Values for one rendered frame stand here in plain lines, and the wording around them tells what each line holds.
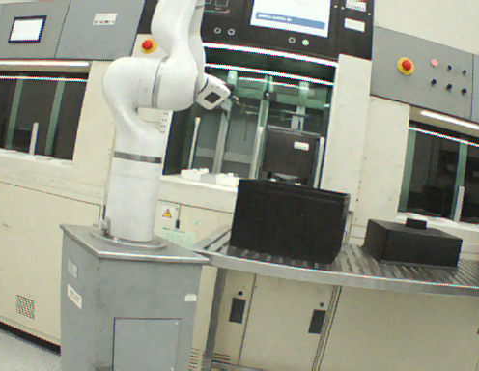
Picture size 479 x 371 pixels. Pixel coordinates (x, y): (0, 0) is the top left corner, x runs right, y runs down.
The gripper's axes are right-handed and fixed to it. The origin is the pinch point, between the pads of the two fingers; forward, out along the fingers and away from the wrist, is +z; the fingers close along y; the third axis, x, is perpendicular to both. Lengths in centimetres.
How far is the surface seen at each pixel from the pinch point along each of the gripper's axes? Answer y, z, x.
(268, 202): 11, -16, -55
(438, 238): 42, 25, -72
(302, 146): -4, 58, 14
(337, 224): 23, -6, -65
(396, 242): 30, 15, -69
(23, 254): -101, -27, -16
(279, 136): -10, 51, 20
